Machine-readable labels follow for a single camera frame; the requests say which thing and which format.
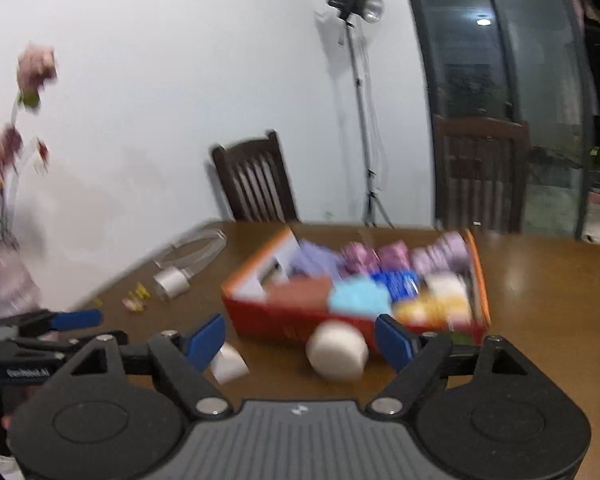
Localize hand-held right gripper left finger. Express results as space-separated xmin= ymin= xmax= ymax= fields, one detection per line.
xmin=55 ymin=312 xmax=231 ymax=421

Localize white soft cylinder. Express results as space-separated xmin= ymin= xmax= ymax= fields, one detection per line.
xmin=305 ymin=321 xmax=370 ymax=383

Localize dark blue patterned cloth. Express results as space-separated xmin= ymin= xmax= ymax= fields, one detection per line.
xmin=372 ymin=270 xmax=421 ymax=302

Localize red cardboard box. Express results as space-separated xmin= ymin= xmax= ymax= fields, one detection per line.
xmin=221 ymin=226 xmax=492 ymax=348

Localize light purple sock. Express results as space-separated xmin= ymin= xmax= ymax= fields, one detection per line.
xmin=411 ymin=232 xmax=473 ymax=277

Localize yellow and white plush toy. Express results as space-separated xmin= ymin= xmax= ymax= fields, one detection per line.
xmin=395 ymin=272 xmax=473 ymax=331

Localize glass sliding door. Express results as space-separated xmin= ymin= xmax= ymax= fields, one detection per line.
xmin=400 ymin=0 xmax=600 ymax=241

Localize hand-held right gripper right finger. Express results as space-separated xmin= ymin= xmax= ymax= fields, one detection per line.
xmin=367 ymin=314 xmax=531 ymax=417

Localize small white foam piece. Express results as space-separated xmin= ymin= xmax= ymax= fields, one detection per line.
xmin=210 ymin=342 xmax=251 ymax=385

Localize white charger cable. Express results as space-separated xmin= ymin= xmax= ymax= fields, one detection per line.
xmin=155 ymin=229 xmax=227 ymax=276

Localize dried pink flowers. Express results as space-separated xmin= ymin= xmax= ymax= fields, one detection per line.
xmin=0 ymin=45 xmax=58 ymax=248

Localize light blue sponge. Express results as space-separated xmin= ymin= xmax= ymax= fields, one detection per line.
xmin=327 ymin=280 xmax=393 ymax=316

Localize white charger plug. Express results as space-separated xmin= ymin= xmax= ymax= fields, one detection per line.
xmin=152 ymin=267 xmax=191 ymax=303

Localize pink layered sponge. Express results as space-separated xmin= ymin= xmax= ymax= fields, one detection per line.
xmin=267 ymin=277 xmax=336 ymax=313

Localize black light stand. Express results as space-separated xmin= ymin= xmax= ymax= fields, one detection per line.
xmin=347 ymin=22 xmax=396 ymax=228

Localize yellow dried petals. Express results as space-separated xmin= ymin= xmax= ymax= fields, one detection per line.
xmin=122 ymin=282 xmax=151 ymax=313

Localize purple drawstring pouch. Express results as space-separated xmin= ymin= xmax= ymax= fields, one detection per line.
xmin=290 ymin=240 xmax=346 ymax=281

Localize flower vase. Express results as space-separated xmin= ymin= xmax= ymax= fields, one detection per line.
xmin=0 ymin=232 xmax=43 ymax=323

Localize studio light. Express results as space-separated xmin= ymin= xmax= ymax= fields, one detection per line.
xmin=325 ymin=0 xmax=385 ymax=28

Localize dark wooden chair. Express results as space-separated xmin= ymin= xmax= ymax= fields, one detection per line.
xmin=211 ymin=130 xmax=301 ymax=223
xmin=432 ymin=115 xmax=531 ymax=233

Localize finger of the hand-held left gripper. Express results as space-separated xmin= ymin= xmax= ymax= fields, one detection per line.
xmin=10 ymin=331 xmax=130 ymax=356
xmin=17 ymin=309 xmax=104 ymax=336

